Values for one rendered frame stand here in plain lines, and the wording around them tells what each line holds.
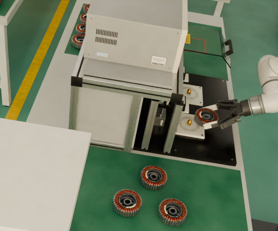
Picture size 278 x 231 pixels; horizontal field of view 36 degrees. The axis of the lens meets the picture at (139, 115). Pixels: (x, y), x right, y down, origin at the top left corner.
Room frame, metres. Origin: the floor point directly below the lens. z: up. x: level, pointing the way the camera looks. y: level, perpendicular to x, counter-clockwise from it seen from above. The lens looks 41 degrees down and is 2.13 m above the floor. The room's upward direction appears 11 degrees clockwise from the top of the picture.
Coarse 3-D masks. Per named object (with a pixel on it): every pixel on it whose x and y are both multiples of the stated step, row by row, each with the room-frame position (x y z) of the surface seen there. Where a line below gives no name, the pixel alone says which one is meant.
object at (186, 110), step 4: (184, 96) 1.58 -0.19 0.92; (184, 100) 1.55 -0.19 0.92; (160, 104) 1.52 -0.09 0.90; (164, 104) 1.53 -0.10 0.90; (168, 104) 1.53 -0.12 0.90; (172, 104) 1.52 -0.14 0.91; (184, 104) 1.53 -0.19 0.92; (188, 104) 1.58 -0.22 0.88; (160, 108) 1.57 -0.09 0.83; (164, 108) 1.52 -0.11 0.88; (168, 108) 1.52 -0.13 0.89; (172, 108) 1.52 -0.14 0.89; (184, 108) 1.53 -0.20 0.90; (188, 108) 1.55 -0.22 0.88; (160, 112) 1.53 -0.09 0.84; (184, 112) 1.53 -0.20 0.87; (188, 112) 1.53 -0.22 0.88
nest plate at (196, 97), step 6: (186, 84) 1.87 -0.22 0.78; (186, 90) 1.82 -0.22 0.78; (192, 90) 1.83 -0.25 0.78; (198, 90) 1.84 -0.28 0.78; (186, 96) 1.77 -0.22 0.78; (192, 96) 1.78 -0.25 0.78; (198, 96) 1.79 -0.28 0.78; (186, 102) 1.73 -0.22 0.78; (192, 102) 1.73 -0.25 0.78; (198, 102) 1.74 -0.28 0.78
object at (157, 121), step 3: (159, 108) 1.58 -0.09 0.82; (159, 111) 1.56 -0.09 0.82; (162, 111) 1.56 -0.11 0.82; (165, 111) 1.57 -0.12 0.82; (156, 114) 1.53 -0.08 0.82; (159, 114) 1.54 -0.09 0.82; (162, 114) 1.54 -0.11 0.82; (165, 114) 1.55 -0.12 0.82; (156, 117) 1.51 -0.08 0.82; (159, 117) 1.52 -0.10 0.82; (162, 117) 1.52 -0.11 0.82; (165, 117) 1.52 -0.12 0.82; (156, 120) 1.52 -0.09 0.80; (159, 120) 1.52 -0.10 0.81; (156, 123) 1.52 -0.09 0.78; (159, 123) 1.52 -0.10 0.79; (162, 123) 1.52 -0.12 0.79
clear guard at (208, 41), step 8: (192, 32) 1.93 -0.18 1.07; (200, 32) 1.94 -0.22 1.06; (208, 32) 1.96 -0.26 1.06; (216, 32) 1.98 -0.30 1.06; (192, 40) 1.85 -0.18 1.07; (200, 40) 1.86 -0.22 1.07; (208, 40) 1.88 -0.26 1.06; (216, 40) 1.89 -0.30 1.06; (224, 40) 1.97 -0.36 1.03; (184, 48) 1.76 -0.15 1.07; (192, 48) 1.78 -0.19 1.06; (200, 48) 1.79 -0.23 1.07; (208, 48) 1.81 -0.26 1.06; (216, 48) 1.82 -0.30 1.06; (224, 48) 1.87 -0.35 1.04; (224, 56) 1.78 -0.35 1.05
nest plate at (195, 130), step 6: (186, 114) 1.63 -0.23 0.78; (180, 120) 1.57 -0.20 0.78; (186, 120) 1.58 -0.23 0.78; (192, 120) 1.59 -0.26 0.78; (180, 126) 1.53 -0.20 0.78; (186, 126) 1.54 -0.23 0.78; (192, 126) 1.55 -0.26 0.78; (198, 126) 1.55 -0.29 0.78; (180, 132) 1.49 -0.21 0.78; (186, 132) 1.50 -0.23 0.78; (192, 132) 1.50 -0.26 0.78; (198, 132) 1.51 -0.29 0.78; (204, 132) 1.52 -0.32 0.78
